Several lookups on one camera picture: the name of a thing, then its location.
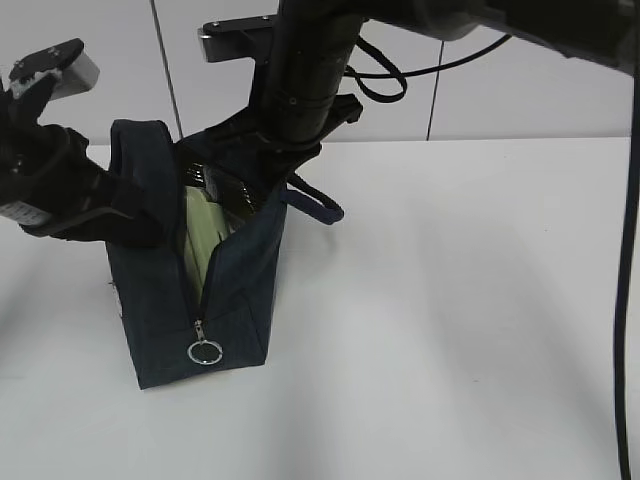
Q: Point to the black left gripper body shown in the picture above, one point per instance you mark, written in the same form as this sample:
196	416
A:
49	185

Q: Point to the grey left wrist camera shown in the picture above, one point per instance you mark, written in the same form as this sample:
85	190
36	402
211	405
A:
73	71

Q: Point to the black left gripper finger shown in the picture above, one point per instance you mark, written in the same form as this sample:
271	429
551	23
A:
121	198
142	230

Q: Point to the green lid glass container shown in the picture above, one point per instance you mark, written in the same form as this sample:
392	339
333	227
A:
206	227

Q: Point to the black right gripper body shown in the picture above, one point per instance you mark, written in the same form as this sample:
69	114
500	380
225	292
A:
263	143

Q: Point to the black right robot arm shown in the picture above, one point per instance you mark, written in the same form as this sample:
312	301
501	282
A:
301	54

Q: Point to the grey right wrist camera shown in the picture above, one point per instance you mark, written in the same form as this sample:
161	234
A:
249	37

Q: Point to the dark blue lunch bag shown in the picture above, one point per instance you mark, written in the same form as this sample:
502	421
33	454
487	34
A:
170	336

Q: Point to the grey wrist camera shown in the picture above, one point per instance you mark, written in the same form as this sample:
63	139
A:
73	71
249	37

